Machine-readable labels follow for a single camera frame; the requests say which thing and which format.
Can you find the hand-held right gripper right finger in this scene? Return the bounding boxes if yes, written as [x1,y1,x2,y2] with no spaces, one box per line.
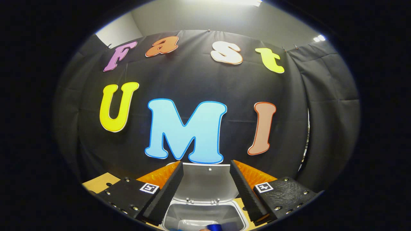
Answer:
[229,159,321,226]

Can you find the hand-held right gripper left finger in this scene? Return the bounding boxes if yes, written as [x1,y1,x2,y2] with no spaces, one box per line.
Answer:
[95,160,184,226]

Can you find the white desktop garbage bin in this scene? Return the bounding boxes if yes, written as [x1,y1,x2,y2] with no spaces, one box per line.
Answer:
[162,161,251,231]

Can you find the wooden desktop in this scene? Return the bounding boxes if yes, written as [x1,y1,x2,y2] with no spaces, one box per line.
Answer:
[82,172,269,231]

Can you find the black backdrop cloth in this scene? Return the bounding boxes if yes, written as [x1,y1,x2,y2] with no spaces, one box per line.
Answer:
[53,30,361,193]

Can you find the large ceiling light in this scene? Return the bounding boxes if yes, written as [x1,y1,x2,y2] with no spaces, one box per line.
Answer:
[218,0,263,7]

